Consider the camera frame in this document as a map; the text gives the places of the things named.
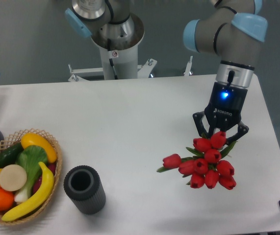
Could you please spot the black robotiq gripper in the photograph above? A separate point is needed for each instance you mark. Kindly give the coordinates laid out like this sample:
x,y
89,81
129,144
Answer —
x,y
223,112

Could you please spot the red tulip bouquet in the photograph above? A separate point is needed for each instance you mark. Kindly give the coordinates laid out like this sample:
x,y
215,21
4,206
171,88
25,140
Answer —
x,y
207,166

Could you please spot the dark grey ribbed vase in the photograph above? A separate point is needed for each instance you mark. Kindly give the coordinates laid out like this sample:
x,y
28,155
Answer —
x,y
83,186

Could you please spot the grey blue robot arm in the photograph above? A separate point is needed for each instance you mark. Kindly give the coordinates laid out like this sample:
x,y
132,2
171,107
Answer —
x,y
235,32

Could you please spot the dark red vegetable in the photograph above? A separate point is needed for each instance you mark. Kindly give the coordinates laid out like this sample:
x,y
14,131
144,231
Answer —
x,y
52,168

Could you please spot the yellow banana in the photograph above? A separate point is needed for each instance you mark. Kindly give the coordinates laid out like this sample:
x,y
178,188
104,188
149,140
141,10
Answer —
x,y
35,200

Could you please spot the yellow squash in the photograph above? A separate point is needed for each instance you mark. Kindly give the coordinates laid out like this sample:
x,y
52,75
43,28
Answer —
x,y
29,139

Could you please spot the green bok choy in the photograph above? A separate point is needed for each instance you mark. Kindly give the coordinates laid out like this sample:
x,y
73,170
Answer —
x,y
29,160

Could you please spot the woven wicker basket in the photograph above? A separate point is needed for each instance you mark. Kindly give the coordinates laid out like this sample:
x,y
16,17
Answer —
x,y
13,139

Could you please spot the green cucumber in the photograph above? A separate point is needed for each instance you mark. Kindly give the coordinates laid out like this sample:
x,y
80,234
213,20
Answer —
x,y
9,155

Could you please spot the beige round disc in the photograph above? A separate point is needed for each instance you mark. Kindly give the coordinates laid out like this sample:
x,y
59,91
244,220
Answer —
x,y
12,177

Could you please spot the orange fruit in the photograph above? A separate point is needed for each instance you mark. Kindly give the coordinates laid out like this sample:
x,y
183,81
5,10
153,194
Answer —
x,y
6,199

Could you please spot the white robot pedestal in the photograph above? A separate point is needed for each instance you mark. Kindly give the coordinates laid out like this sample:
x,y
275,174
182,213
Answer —
x,y
118,47

